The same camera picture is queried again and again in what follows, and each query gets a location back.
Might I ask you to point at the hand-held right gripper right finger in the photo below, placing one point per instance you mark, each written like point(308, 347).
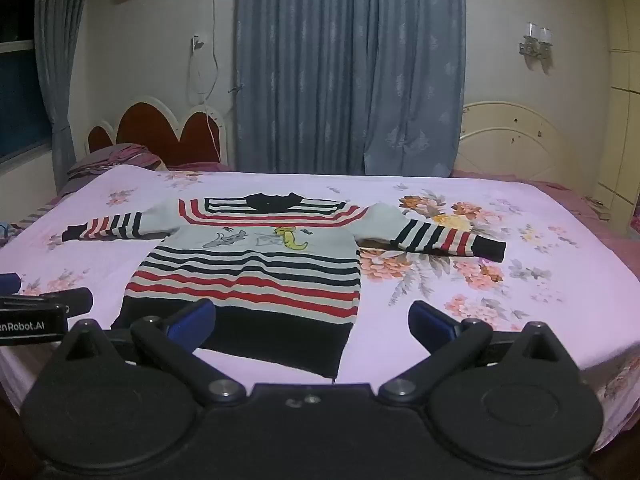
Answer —
point(429, 322)

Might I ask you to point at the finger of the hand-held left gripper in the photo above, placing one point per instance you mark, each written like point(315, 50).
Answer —
point(75, 301)
point(9, 283)

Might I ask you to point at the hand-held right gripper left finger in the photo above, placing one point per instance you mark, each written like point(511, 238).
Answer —
point(192, 319)

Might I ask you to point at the striped knit sweater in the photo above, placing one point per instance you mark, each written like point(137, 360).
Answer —
point(250, 270)

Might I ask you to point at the pink floral bed sheet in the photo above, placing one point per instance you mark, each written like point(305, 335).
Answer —
point(450, 340)

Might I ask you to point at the red and white headboard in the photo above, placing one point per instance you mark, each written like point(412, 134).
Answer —
point(150, 130)

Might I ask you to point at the cream headboard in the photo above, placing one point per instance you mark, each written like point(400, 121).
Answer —
point(515, 145)

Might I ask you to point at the window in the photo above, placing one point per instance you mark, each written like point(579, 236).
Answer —
point(20, 85)

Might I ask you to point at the blue window curtain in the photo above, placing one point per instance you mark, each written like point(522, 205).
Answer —
point(65, 60)

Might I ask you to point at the blue patterned curtain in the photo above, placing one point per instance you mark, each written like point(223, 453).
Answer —
point(350, 70)

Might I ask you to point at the cream wardrobe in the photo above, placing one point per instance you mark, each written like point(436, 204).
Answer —
point(622, 110)

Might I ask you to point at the white wall charger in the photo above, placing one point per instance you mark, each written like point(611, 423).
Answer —
point(198, 42)

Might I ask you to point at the glass wall lamp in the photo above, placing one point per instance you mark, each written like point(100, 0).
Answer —
point(536, 40)

